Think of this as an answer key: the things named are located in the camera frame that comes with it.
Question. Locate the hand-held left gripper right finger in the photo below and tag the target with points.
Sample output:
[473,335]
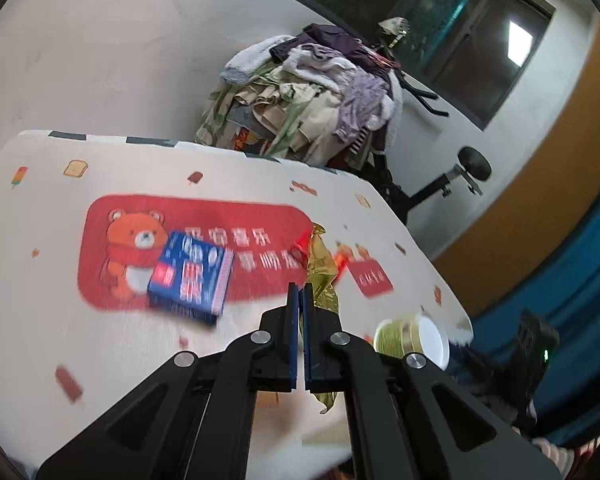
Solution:
[310,340]

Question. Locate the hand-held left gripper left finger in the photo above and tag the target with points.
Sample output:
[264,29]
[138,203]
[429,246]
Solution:
[294,340]

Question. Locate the black exercise machine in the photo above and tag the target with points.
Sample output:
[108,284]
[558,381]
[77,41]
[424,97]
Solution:
[430,190]

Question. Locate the blue cardboard box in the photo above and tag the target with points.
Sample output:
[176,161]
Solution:
[190,275]

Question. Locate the blue curtain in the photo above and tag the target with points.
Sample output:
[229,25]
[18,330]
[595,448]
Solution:
[580,270]

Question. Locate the gold foil wrapper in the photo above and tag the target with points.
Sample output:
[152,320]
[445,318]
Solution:
[322,270]

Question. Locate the dark window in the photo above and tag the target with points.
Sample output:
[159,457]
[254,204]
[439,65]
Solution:
[455,25]

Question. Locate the green and white paper cup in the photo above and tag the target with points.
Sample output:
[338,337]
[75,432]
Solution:
[430,335]

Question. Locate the pile of clothes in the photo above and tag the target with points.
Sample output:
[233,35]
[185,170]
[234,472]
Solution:
[300,105]

